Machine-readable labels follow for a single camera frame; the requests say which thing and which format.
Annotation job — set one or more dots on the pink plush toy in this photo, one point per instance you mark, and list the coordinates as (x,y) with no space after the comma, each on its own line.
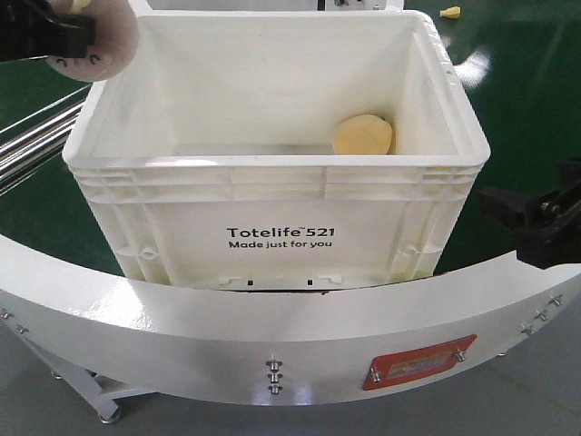
(115,44)

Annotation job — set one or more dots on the orange warning label plate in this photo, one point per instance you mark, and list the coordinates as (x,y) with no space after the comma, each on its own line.
(409,366)

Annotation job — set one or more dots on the white inner conveyor hub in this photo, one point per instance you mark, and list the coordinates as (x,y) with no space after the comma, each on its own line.
(271,5)

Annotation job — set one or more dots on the white outer conveyor rim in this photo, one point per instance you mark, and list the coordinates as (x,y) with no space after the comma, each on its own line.
(271,348)

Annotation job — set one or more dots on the white conveyor support leg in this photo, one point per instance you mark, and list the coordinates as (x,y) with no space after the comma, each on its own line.
(100,392)

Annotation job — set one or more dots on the yellow plush peach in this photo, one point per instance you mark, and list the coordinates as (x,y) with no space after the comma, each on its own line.
(364,134)

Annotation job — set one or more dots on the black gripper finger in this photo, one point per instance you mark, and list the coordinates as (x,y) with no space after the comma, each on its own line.
(513,210)
(32,29)

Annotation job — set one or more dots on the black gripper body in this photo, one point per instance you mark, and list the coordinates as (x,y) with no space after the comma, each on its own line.
(549,234)

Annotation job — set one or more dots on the white plastic tote crate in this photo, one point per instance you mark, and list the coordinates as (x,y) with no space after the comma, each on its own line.
(208,161)

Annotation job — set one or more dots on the chrome roller bars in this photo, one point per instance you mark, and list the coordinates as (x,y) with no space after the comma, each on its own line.
(36,139)

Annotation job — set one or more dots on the small yellow toy piece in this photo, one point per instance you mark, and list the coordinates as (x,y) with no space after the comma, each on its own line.
(453,12)

